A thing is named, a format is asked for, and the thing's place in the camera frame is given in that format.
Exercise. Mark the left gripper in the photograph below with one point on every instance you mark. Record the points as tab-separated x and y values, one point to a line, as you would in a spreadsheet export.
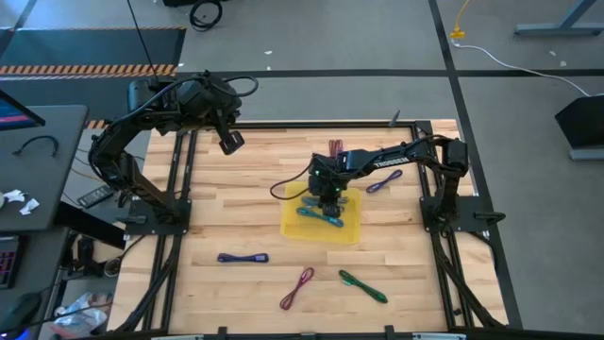
207	99

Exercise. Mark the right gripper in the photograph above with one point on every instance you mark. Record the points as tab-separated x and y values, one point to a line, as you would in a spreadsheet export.
328	181

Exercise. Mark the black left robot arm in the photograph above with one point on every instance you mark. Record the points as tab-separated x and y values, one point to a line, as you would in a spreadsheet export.
111	151

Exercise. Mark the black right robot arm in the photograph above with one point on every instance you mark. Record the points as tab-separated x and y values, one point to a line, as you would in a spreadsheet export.
401	158

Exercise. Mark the yellow plastic tray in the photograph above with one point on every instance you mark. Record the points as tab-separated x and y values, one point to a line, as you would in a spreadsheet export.
295	231

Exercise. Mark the dark hazard-striped floor mat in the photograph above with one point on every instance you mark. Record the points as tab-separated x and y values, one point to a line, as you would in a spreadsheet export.
94	47

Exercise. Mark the black remote control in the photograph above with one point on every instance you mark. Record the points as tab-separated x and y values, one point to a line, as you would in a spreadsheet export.
95	196

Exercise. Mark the dark grey desk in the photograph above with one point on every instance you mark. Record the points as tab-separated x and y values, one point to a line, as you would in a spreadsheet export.
42	179

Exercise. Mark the computer monitor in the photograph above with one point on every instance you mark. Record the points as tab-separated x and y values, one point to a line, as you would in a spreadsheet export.
14	113

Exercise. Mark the white paper scrap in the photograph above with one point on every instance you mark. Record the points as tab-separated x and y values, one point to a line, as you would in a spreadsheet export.
29	206
13	195

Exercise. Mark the clear plastic bag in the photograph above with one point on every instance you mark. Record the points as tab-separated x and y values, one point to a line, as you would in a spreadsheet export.
82	314

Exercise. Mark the black keyboard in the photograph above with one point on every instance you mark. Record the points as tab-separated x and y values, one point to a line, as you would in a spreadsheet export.
7	262

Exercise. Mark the black computer case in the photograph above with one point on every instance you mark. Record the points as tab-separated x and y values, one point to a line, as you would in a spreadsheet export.
585	123

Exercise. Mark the black computer mouse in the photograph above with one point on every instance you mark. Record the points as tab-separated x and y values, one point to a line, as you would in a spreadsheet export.
19	311

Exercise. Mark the grey metal desk leg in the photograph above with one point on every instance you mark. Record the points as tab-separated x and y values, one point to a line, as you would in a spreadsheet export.
557	29

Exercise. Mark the black aluminium table frame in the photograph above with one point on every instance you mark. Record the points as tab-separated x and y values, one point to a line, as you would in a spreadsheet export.
302	125

